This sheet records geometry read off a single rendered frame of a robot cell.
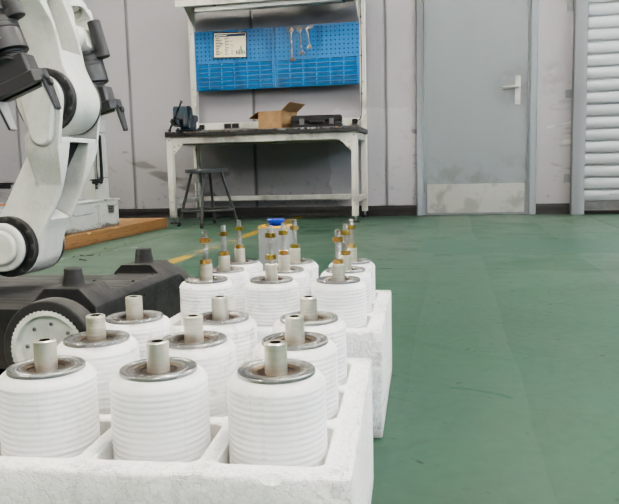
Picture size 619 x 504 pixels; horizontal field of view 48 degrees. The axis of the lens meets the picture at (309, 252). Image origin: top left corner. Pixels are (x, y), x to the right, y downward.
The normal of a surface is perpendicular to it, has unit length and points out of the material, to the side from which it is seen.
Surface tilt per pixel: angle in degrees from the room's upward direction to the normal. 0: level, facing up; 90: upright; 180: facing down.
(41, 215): 90
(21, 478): 90
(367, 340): 90
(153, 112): 90
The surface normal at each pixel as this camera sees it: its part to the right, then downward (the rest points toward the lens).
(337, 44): -0.20, 0.12
